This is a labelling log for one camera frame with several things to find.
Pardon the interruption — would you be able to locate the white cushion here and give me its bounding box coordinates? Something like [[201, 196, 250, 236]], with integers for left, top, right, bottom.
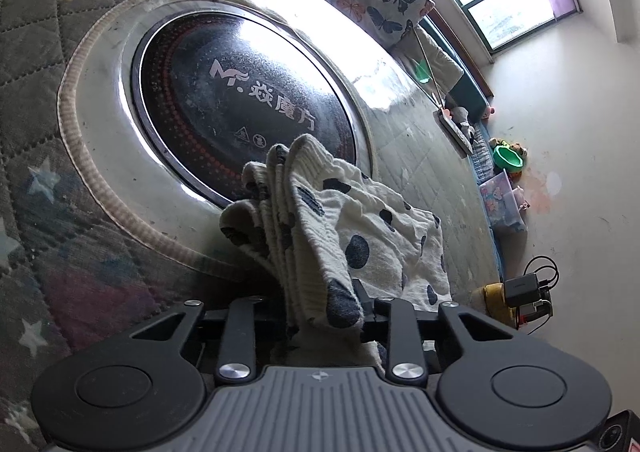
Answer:
[[414, 26, 464, 94]]

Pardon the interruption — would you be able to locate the grey quilted star table cover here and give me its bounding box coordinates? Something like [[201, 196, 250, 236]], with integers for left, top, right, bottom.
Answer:
[[1, 0, 497, 451]]

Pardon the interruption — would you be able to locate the teal sofa bench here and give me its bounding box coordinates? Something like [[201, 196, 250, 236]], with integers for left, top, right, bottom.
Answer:
[[319, 0, 507, 283]]

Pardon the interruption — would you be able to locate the black power adapter with cables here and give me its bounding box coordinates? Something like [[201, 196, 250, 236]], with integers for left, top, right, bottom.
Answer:
[[502, 255, 560, 334]]

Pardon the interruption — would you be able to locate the clear plastic storage box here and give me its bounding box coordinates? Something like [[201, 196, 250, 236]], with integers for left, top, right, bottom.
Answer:
[[480, 170, 527, 233]]

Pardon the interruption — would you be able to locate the round black induction cooktop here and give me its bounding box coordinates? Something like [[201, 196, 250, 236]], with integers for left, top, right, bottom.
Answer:
[[131, 11, 357, 208]]

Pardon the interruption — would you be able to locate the yellow toy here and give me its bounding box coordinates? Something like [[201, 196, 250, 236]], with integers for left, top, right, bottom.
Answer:
[[470, 282, 518, 328]]

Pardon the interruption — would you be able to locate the white polka dot garment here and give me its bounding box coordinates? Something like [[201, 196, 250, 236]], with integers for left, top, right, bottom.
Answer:
[[219, 134, 451, 368]]

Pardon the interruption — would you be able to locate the green plastic bowl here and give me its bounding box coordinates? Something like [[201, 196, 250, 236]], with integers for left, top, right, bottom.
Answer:
[[492, 144, 525, 174]]

